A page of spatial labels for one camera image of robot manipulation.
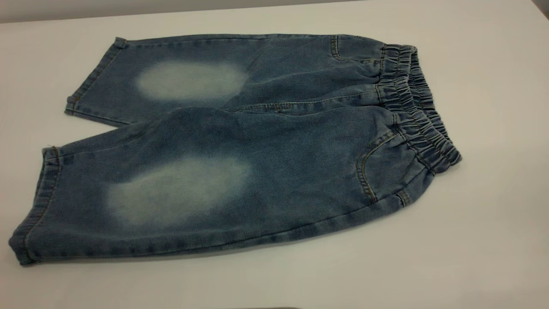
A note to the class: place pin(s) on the blue denim pants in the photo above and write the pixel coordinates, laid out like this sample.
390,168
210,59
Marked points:
266,163

